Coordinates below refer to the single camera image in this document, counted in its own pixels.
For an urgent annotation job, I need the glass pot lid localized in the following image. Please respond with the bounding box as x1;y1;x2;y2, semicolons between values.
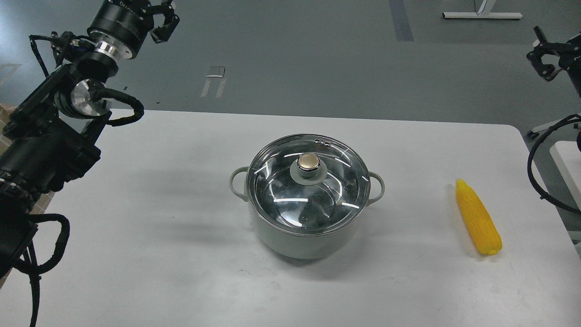
245;133;371;235

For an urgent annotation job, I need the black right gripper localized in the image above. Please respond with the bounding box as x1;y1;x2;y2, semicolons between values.
526;25;581;97

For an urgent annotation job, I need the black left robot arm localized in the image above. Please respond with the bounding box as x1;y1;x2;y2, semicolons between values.
0;0;180;327

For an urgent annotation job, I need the white desk leg base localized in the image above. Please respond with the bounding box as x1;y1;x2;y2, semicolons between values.
442;0;523;20

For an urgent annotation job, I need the yellow corn cob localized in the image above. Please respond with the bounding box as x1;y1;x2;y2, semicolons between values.
456;178;502;256

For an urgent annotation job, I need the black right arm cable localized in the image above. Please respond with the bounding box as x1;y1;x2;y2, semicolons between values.
527;114;581;216

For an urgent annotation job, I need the grey steel cooking pot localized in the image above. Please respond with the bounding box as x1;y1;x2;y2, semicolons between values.
229;165;386;259

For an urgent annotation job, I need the white caster leg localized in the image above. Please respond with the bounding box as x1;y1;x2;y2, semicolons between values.
526;119;569;139

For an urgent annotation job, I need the white side table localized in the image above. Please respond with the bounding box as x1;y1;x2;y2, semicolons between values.
550;141;581;207

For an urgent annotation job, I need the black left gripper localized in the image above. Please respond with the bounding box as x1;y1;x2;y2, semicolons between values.
87;0;180;59

